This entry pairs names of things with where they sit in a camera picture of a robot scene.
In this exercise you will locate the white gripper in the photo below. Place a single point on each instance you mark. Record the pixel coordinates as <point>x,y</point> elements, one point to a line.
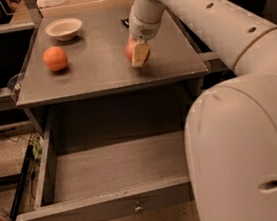
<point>142,28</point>

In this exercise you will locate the red apple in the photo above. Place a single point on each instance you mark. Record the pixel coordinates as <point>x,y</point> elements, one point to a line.
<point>128,51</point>

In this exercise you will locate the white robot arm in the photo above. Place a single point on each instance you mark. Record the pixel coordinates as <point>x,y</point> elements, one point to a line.
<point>231,129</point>

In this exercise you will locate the grey open drawer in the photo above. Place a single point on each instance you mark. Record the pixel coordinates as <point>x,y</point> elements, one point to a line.
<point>96,164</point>

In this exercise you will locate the metal drawer knob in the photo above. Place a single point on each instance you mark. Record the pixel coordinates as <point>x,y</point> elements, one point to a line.
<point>138,208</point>

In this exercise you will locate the black remote control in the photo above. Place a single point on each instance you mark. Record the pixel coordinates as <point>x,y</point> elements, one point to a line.
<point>125,22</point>

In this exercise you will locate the grey wooden cabinet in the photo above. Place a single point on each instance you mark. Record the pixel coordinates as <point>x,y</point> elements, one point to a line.
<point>97,63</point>

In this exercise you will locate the beige paper bowl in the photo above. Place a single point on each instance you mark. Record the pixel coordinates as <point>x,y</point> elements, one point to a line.
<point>64,29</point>

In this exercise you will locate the grey side shelf bar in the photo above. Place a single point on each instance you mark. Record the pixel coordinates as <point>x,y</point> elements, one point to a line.
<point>213,62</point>

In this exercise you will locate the orange fruit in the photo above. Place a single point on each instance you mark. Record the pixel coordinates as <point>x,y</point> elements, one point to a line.
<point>55,58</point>

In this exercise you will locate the clear plastic container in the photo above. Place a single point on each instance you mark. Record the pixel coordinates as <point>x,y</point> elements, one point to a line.
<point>15,84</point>

